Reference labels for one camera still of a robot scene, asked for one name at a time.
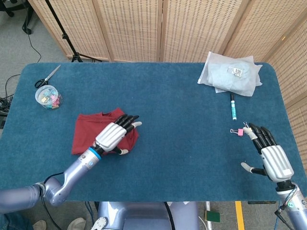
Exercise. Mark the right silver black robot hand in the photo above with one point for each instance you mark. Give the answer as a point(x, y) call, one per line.
point(277, 163)

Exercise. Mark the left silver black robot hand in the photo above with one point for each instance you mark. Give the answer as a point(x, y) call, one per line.
point(110, 137)

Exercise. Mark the red t-shirt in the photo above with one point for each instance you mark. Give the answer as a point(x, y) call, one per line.
point(88, 131)

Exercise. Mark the left lavender robot arm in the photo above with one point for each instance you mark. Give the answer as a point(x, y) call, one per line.
point(72, 172)

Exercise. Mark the white plastic package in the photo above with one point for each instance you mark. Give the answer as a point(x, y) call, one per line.
point(223, 72)

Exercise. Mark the pink binder clip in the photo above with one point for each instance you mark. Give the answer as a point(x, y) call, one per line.
point(240, 131)

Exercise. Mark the yellow binder clip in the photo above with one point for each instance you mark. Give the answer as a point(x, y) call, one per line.
point(245, 124)

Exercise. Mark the white green marker pen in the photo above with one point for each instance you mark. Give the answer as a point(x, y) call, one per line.
point(233, 107)

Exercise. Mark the clear jar of binder clips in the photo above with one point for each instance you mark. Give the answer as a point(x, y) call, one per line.
point(48, 98)

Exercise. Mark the blue carpet table cover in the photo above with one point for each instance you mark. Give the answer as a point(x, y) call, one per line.
point(168, 79)

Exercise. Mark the plain white plastic bag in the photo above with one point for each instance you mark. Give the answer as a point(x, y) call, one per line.
point(254, 83)

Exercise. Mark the green block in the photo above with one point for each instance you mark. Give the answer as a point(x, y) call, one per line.
point(212, 216)

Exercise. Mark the lavender robot torso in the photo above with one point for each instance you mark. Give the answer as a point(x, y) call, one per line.
point(144, 218)

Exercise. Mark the white pipe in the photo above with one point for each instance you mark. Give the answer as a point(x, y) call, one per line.
point(209, 226)

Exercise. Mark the grey shoe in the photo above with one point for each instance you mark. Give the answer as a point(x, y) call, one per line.
point(39, 225)
point(76, 224)

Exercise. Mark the black tripod stand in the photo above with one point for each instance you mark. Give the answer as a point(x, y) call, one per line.
point(64, 36)

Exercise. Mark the blue jeans leg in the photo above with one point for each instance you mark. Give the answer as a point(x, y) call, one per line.
point(14, 222)

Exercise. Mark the black office chair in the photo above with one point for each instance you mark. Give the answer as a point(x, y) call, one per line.
point(26, 21)

